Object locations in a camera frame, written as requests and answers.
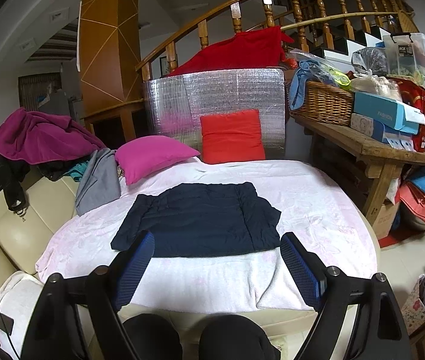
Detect red box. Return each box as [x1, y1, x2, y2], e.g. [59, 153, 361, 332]
[396, 77, 425, 152]

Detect neon yellow cloth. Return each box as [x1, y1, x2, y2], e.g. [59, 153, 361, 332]
[323, 64, 353, 90]

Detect person's left leg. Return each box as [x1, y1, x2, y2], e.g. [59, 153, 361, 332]
[122, 313, 183, 360]

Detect wooden stair railing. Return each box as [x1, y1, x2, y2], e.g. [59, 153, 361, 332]
[135, 0, 419, 83]

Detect black phone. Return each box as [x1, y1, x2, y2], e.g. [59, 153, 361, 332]
[0, 314, 15, 336]

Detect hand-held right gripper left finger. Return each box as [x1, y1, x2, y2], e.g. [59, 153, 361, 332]
[20, 229, 156, 360]

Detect teal garment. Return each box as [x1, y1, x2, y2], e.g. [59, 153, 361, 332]
[64, 160, 90, 179]

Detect black garment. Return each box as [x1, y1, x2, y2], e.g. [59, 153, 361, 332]
[0, 150, 86, 216]

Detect cream leather sofa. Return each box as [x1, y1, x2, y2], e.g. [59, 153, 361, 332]
[0, 157, 86, 308]

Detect red pillow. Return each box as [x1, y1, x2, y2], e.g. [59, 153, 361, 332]
[200, 109, 266, 165]

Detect magenta fleece garment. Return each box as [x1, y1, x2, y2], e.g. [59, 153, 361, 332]
[0, 108, 107, 166]

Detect small blue white box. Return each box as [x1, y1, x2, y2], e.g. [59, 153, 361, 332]
[383, 124, 417, 152]

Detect grey garment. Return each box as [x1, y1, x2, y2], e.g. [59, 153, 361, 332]
[75, 148, 122, 216]

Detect white patterned box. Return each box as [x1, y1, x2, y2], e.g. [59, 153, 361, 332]
[351, 113, 386, 137]

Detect blue cardboard box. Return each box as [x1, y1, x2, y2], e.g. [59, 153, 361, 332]
[351, 91, 425, 135]

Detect beige plastic bag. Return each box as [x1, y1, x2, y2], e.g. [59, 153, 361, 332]
[349, 75, 402, 102]

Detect white fluffy towel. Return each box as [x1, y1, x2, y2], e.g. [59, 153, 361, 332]
[0, 270, 46, 360]

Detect navy blue zip jacket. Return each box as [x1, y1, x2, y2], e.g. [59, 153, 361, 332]
[110, 182, 281, 259]

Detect magenta pillow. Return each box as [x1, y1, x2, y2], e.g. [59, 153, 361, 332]
[114, 137, 201, 185]

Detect coral folded cloth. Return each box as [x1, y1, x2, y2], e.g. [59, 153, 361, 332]
[398, 180, 425, 227]

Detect wooden pillar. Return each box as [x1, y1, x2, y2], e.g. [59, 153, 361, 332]
[77, 0, 147, 139]

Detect clear plastic storage box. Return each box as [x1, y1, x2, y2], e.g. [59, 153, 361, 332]
[382, 32, 425, 104]

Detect silver foil panel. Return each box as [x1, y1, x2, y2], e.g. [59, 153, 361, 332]
[142, 68, 285, 160]

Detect red cloth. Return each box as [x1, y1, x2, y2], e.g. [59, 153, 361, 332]
[167, 26, 296, 77]

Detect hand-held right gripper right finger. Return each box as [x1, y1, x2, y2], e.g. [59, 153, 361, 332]
[279, 232, 413, 360]

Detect floral gift bag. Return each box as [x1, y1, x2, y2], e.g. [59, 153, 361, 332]
[400, 277, 425, 325]

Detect wooden table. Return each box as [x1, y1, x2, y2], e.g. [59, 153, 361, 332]
[291, 114, 425, 229]

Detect dark patterned plastic bag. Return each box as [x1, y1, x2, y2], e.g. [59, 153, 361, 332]
[351, 47, 389, 76]

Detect red floor mat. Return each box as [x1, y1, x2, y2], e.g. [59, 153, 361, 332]
[379, 229, 425, 249]

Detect wicker basket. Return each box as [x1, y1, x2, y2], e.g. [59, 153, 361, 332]
[289, 80, 356, 127]

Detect person's leg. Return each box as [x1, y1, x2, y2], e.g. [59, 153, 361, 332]
[122, 313, 183, 360]
[197, 313, 281, 360]

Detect brown cardboard box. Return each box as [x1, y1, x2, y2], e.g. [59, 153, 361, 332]
[372, 197, 401, 241]

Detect person's right leg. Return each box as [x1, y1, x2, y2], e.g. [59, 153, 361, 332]
[197, 313, 281, 360]

